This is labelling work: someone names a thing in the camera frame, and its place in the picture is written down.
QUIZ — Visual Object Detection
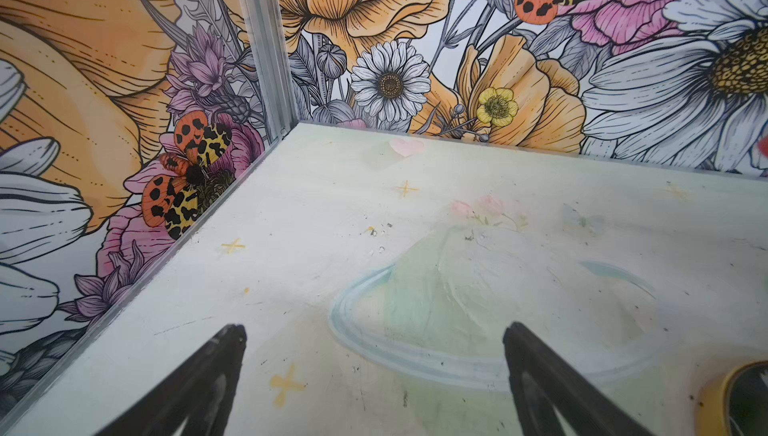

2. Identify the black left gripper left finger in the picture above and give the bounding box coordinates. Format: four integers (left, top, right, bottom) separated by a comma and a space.
98, 324, 247, 435

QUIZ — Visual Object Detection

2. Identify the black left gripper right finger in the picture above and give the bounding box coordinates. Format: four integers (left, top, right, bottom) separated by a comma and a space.
503, 322, 652, 436

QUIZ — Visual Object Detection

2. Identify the gold wine glass rack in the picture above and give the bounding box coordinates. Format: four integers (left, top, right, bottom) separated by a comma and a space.
695, 360, 768, 436

